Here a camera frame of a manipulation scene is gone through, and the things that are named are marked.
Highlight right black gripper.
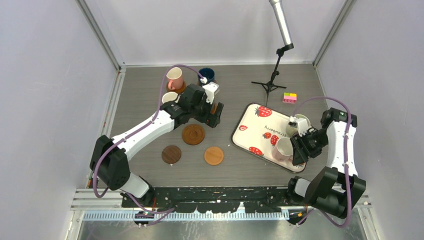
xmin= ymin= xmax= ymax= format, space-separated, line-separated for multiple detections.
xmin=290 ymin=128 xmax=329 ymax=166

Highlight ridged wooden coaster four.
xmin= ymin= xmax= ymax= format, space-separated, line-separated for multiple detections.
xmin=210 ymin=103 xmax=217 ymax=114

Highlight pink white red-handled mug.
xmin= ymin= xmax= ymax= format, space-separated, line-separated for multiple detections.
xmin=271 ymin=137 xmax=294 ymax=162

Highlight glossy amber wooden coaster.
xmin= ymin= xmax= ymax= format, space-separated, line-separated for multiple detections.
xmin=181 ymin=124 xmax=205 ymax=146

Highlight light orange coaster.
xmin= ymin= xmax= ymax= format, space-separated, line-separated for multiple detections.
xmin=204 ymin=146 xmax=224 ymax=166

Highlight ridged wooden coaster one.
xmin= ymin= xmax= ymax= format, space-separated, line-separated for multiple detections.
xmin=165 ymin=81 xmax=187 ymax=94

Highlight white strawberry serving tray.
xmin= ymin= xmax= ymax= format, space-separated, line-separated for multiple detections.
xmin=231 ymin=103 xmax=306 ymax=173

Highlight dark blue mug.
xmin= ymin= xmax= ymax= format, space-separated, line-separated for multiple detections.
xmin=198 ymin=67 xmax=215 ymax=86

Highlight yellow-green handled mug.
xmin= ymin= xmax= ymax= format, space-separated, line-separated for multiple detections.
xmin=161 ymin=91 xmax=180 ymax=104

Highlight dark walnut coaster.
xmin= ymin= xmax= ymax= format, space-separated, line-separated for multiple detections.
xmin=161 ymin=145 xmax=182 ymax=165

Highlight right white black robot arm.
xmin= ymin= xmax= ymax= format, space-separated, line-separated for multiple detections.
xmin=285 ymin=108 xmax=366 ymax=219

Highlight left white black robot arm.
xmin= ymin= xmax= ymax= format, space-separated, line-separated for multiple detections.
xmin=89 ymin=82 xmax=224 ymax=207

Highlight pink yellow green toy block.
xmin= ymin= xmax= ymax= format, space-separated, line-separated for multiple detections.
xmin=282 ymin=92 xmax=297 ymax=104

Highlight black tripod microphone stand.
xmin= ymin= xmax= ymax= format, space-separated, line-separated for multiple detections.
xmin=251 ymin=43 xmax=294 ymax=106

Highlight silver microphone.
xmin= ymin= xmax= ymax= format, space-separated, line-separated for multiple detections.
xmin=268 ymin=0 xmax=293 ymax=46

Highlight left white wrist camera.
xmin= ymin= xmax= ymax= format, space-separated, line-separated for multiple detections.
xmin=200 ymin=77 xmax=220 ymax=105

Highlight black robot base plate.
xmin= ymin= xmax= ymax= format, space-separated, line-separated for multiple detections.
xmin=121 ymin=186 xmax=312 ymax=214

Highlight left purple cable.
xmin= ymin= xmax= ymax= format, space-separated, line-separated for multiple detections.
xmin=92 ymin=64 xmax=208 ymax=227

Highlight aluminium front rail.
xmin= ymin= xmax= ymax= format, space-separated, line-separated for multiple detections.
xmin=70 ymin=185 xmax=373 ymax=212

